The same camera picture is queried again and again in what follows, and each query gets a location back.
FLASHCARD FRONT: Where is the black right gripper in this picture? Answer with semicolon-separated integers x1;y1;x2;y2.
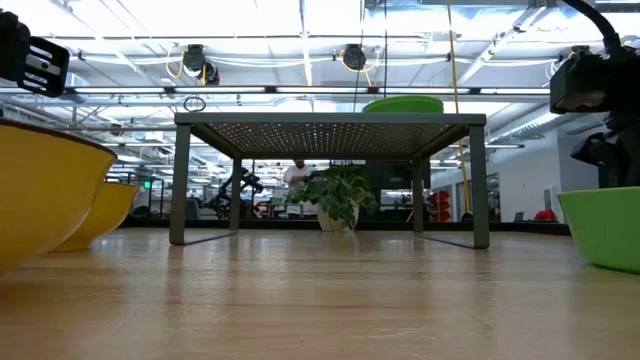
570;44;640;190

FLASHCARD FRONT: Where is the yellow blue-patterned bowl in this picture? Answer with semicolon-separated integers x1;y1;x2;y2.
53;182;141;253
0;118;119;274

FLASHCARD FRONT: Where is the red storage bins stack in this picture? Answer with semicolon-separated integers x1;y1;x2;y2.
426;190;452;223

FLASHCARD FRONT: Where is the green potted plant white pot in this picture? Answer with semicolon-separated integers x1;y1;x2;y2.
287;164;379;234

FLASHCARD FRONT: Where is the grey perforated metal riser shelf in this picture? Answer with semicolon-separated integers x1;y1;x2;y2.
168;112;491;250

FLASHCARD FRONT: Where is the person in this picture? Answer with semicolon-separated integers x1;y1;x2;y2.
283;158;321;219

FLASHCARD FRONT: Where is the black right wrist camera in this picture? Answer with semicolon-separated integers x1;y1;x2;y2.
549;52;610;116

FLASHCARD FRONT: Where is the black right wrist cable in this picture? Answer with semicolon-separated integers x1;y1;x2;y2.
560;0;625;51

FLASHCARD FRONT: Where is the small black cable loop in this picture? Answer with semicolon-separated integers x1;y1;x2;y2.
182;95;208;114

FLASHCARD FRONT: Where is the black ceiling cable reel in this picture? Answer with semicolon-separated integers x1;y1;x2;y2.
341;43;368;72
181;43;221;86

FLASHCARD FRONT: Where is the yellow hanging cable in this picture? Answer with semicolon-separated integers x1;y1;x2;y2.
444;0;472;215

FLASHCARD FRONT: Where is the black aluminium rig frame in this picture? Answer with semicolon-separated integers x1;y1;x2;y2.
119;217;571;236

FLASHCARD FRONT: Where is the thin black hanging cable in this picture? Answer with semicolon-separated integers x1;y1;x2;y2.
351;0;366;114

